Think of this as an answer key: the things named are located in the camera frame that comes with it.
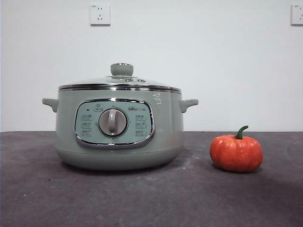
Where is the sage green electric cooking pot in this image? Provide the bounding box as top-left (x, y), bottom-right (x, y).
top-left (42, 87), bottom-right (199, 171)

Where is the glass lid with green knob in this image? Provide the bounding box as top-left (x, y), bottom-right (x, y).
top-left (58, 62), bottom-right (183, 92)

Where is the small orange pumpkin green stem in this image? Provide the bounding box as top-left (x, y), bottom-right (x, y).
top-left (209, 125), bottom-right (264, 173)

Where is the white wall socket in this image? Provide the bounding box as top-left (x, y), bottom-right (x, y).
top-left (89, 3), bottom-right (111, 26)
top-left (291, 4), bottom-right (303, 26)

